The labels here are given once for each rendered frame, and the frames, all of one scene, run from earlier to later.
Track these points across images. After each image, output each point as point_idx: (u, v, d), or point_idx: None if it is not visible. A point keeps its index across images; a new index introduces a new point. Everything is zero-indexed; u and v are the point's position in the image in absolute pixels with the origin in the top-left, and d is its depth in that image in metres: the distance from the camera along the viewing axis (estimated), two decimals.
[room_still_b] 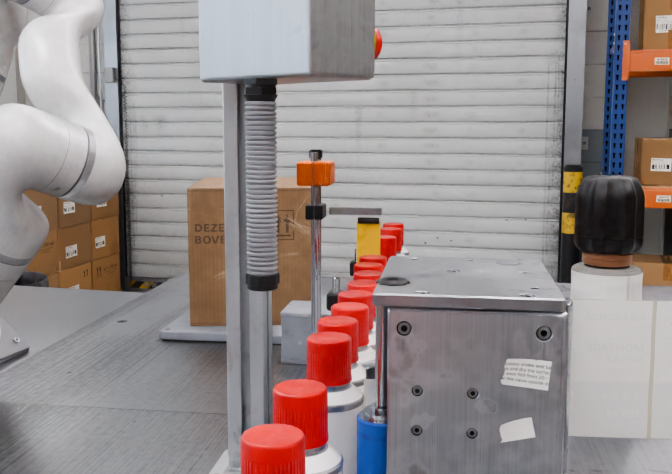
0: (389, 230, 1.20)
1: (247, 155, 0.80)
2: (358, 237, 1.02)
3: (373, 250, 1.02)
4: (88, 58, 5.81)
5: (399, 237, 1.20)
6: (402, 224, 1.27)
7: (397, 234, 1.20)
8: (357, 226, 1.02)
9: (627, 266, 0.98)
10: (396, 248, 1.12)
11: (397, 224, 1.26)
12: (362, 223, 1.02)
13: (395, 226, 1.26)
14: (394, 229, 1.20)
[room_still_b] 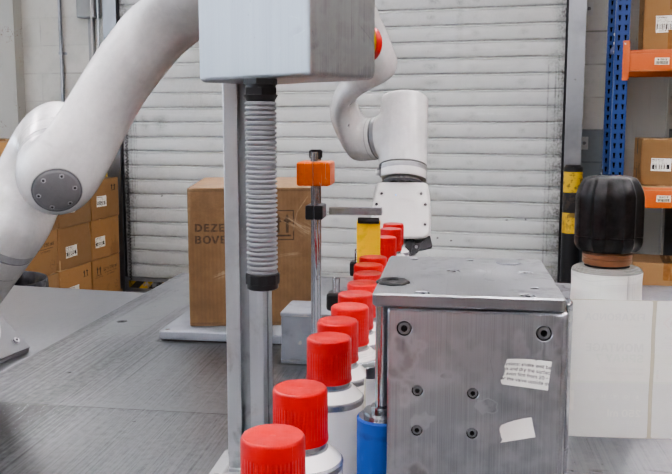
0: (389, 230, 1.20)
1: (247, 155, 0.80)
2: (358, 237, 1.02)
3: (373, 250, 1.02)
4: (88, 58, 5.81)
5: (399, 237, 1.20)
6: (402, 224, 1.27)
7: (397, 234, 1.20)
8: (357, 226, 1.02)
9: (627, 266, 0.98)
10: (396, 248, 1.12)
11: (397, 224, 1.26)
12: (362, 223, 1.02)
13: (395, 226, 1.26)
14: (394, 229, 1.20)
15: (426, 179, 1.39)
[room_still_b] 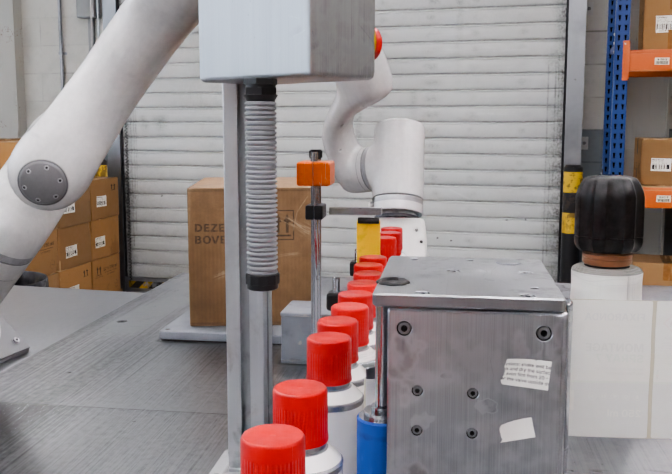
0: (388, 234, 1.15)
1: (247, 155, 0.80)
2: (358, 237, 1.02)
3: (373, 250, 1.02)
4: None
5: (399, 241, 1.16)
6: (401, 228, 1.21)
7: (396, 238, 1.16)
8: (357, 226, 1.02)
9: (627, 266, 0.98)
10: (396, 248, 1.12)
11: (396, 228, 1.21)
12: (362, 223, 1.02)
13: (394, 231, 1.21)
14: (393, 233, 1.16)
15: (422, 214, 1.31)
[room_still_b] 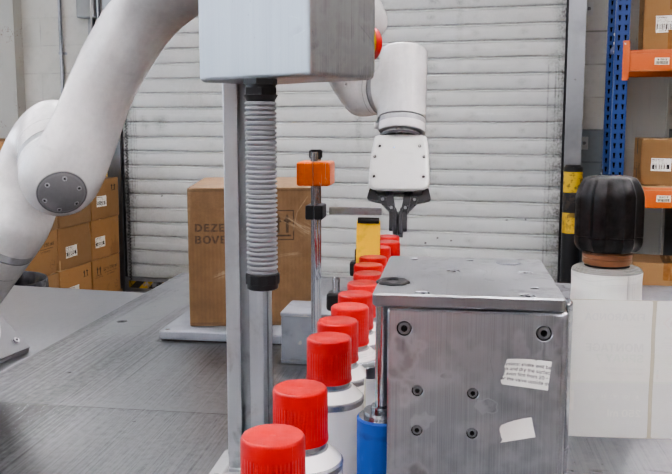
0: (386, 243, 1.07)
1: (247, 155, 0.80)
2: (358, 237, 1.02)
3: (373, 250, 1.01)
4: None
5: (397, 251, 1.07)
6: (398, 236, 1.13)
7: (394, 248, 1.07)
8: (357, 226, 1.02)
9: (627, 266, 0.98)
10: None
11: (393, 237, 1.12)
12: (362, 223, 1.02)
13: (392, 239, 1.12)
14: (391, 242, 1.07)
15: (425, 132, 1.38)
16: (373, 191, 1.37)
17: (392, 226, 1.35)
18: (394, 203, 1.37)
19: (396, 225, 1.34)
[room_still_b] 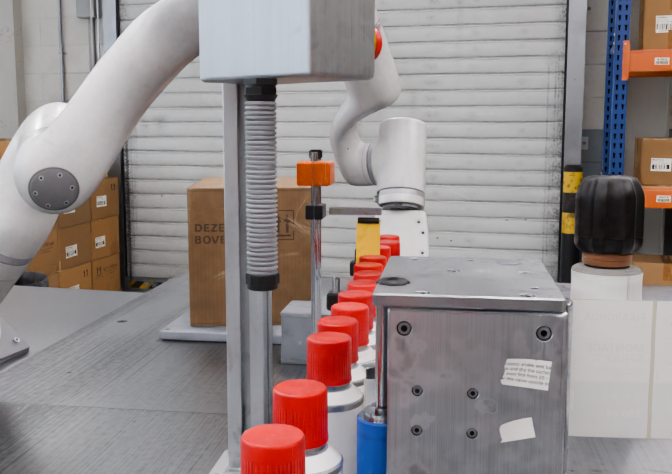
0: (386, 243, 1.07)
1: (247, 155, 0.80)
2: (358, 237, 1.02)
3: (373, 250, 1.01)
4: (88, 58, 5.81)
5: (397, 251, 1.07)
6: (398, 236, 1.13)
7: (394, 248, 1.07)
8: (357, 226, 1.02)
9: (627, 266, 0.98)
10: None
11: (393, 237, 1.12)
12: (362, 223, 1.02)
13: (392, 239, 1.12)
14: (391, 242, 1.07)
15: (424, 207, 1.40)
16: None
17: None
18: None
19: None
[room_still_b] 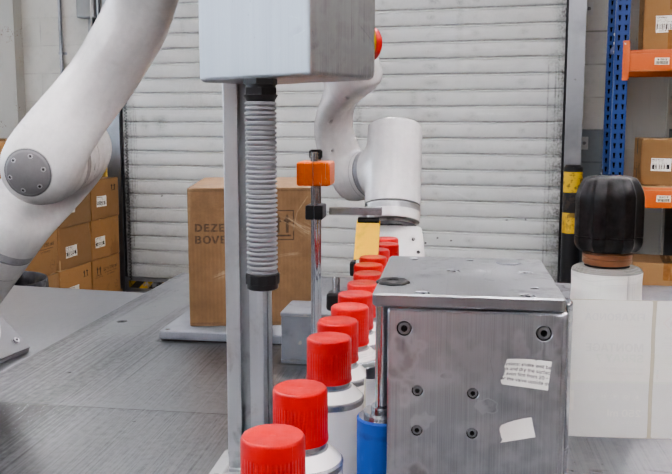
0: (385, 245, 1.05)
1: (247, 155, 0.80)
2: (357, 235, 1.01)
3: (371, 247, 1.00)
4: None
5: (396, 253, 1.05)
6: (397, 238, 1.11)
7: (394, 250, 1.05)
8: (357, 225, 1.01)
9: (627, 266, 0.98)
10: (388, 262, 1.01)
11: (392, 239, 1.10)
12: (362, 222, 1.01)
13: (391, 241, 1.10)
14: (390, 244, 1.05)
15: (419, 221, 1.20)
16: None
17: None
18: None
19: None
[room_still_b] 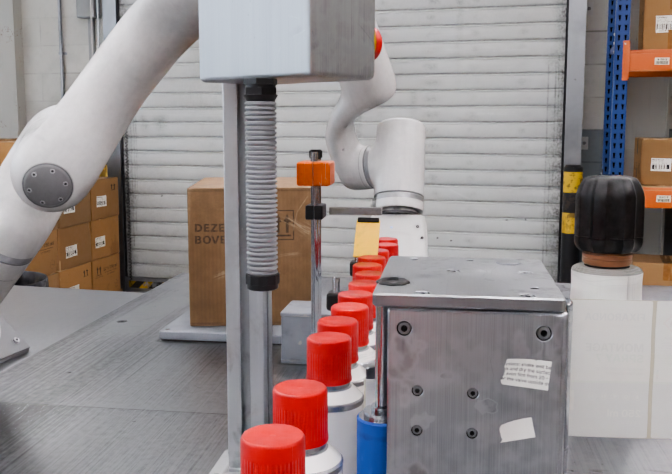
0: (384, 246, 1.04)
1: (247, 155, 0.80)
2: (357, 233, 1.00)
3: (371, 245, 0.99)
4: (88, 58, 5.81)
5: (396, 254, 1.05)
6: (397, 239, 1.10)
7: (393, 251, 1.04)
8: (357, 224, 1.01)
9: (627, 266, 0.98)
10: None
11: (391, 239, 1.09)
12: (362, 222, 1.01)
13: (390, 242, 1.09)
14: (390, 245, 1.04)
15: (423, 211, 1.35)
16: None
17: None
18: None
19: None
